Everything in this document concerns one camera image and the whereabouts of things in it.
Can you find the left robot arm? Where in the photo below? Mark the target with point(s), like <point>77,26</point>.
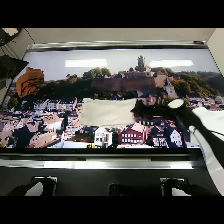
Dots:
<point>46,185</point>

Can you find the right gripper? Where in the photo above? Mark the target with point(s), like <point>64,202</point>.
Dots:
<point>150,111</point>

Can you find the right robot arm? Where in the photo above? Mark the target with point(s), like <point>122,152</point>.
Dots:
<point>201,130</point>

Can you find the orange garment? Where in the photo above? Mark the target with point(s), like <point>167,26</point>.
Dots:
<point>30,82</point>

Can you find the white garment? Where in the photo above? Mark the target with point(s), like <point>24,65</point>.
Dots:
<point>106,112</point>

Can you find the silver frame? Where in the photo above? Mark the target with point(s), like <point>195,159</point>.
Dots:
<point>100,164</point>

